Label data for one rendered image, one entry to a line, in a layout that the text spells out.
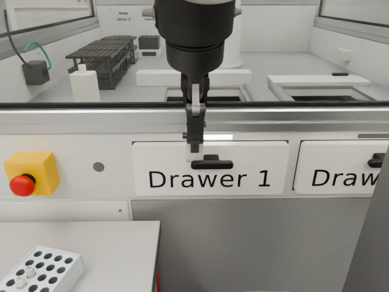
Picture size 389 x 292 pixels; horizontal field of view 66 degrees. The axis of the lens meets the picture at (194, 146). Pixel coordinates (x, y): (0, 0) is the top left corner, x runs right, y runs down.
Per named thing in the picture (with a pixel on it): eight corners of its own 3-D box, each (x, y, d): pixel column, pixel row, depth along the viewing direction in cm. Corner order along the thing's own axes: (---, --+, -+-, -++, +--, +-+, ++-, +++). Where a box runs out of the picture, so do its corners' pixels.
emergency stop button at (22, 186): (33, 199, 52) (28, 179, 51) (10, 199, 52) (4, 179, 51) (41, 189, 55) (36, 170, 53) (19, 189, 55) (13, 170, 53)
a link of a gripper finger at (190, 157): (203, 131, 50) (204, 134, 49) (202, 159, 55) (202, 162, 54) (185, 131, 50) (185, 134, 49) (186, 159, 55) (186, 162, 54)
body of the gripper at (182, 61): (166, 18, 40) (170, 77, 47) (162, 50, 34) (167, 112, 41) (222, 17, 40) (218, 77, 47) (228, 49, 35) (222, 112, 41)
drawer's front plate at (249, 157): (282, 194, 60) (290, 145, 55) (136, 196, 59) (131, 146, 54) (280, 189, 61) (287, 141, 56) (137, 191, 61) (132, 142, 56)
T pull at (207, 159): (233, 170, 53) (234, 163, 52) (190, 170, 53) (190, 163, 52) (230, 159, 56) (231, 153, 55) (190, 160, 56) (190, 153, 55)
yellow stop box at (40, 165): (50, 198, 55) (41, 164, 52) (10, 199, 55) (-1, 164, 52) (61, 182, 60) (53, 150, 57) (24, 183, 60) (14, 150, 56)
